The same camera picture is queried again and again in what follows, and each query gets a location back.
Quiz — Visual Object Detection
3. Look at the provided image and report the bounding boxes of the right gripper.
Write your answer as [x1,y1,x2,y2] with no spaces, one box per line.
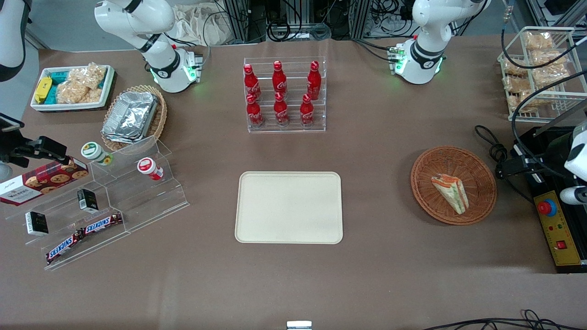
[0,114,68,168]

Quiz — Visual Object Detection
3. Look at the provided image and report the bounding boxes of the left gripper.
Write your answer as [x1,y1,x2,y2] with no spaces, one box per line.
[495,131,587,180]

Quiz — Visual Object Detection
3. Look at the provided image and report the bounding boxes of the triangle sandwich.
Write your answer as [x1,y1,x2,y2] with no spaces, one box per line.
[431,174,469,215]

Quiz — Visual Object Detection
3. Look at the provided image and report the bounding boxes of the round brown wicker basket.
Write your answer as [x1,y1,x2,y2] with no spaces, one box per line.
[410,146,497,226]

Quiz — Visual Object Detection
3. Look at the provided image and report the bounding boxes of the oval tan wicker basket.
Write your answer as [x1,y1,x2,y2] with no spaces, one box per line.
[101,85,168,152]

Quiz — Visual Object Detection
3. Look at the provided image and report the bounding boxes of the beige rectangular tray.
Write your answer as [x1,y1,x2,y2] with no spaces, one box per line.
[235,171,343,244]

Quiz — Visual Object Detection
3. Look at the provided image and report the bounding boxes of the red cookie box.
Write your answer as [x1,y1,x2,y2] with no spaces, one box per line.
[0,158,89,206]

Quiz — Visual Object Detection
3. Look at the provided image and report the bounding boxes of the white rectangular bin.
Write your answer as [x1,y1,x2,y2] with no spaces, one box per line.
[30,65,115,112]

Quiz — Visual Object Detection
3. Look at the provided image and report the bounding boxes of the green lid cup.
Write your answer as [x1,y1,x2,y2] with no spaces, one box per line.
[81,142,113,166]

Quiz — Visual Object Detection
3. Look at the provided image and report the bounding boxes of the yellow snack packet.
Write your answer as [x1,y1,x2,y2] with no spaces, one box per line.
[34,77,53,104]

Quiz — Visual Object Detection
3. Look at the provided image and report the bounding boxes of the clear fried snack bag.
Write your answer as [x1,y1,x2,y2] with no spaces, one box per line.
[524,31,554,50]
[504,57,529,77]
[502,76,532,95]
[507,93,536,113]
[530,49,570,90]

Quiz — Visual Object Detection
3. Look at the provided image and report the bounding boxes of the small black box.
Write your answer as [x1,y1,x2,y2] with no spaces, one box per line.
[77,188,99,214]
[25,211,49,236]

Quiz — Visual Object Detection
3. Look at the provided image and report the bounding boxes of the clear rice cracker bag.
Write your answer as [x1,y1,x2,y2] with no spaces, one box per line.
[69,63,107,90]
[56,81,102,105]

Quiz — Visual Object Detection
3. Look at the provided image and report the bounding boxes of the black yellow control box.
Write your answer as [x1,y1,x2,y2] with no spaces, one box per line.
[523,126,587,274]

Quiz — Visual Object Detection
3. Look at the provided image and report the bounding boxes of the brown Snickers bar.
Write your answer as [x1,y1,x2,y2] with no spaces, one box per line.
[46,231,84,265]
[82,212,123,235]

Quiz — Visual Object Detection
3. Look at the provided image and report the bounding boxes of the silver foil container stack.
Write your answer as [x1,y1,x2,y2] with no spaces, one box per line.
[102,92,159,143]

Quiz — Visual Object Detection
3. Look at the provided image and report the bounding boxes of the clear acrylic step shelf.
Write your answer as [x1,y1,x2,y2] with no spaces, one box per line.
[5,135,189,271]

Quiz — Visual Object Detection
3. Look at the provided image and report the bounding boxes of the red lid cup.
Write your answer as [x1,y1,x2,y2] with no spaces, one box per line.
[137,158,164,181]

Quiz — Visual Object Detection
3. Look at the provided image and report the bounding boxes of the crumpled beige cloth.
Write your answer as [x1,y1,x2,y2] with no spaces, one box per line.
[173,5,230,46]

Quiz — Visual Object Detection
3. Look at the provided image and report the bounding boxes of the red cola bottle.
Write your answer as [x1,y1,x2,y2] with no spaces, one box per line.
[273,92,290,127]
[299,94,315,127]
[306,60,322,100]
[272,60,288,98]
[243,64,262,101]
[246,94,265,128]

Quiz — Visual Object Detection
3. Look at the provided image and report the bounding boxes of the clear acrylic bottle rack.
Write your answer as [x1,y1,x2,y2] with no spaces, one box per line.
[243,57,327,133]

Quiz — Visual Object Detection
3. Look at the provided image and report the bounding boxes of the black coiled table cable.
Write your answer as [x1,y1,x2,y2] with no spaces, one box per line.
[475,125,535,202]

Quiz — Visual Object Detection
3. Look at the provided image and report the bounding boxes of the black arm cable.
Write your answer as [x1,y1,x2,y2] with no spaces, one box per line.
[511,71,587,178]
[501,0,587,69]

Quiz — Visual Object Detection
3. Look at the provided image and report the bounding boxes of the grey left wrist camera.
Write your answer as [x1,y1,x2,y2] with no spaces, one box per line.
[559,186,587,205]

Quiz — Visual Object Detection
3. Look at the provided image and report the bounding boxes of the white wire rack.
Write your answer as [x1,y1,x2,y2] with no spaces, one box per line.
[498,27,587,123]

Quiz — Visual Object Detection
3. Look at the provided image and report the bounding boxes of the black cables at table edge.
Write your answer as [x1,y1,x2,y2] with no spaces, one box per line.
[422,309,587,330]

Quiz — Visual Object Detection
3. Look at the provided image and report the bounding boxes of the aluminium frame post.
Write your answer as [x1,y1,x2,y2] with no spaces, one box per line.
[352,0,373,39]
[225,0,250,43]

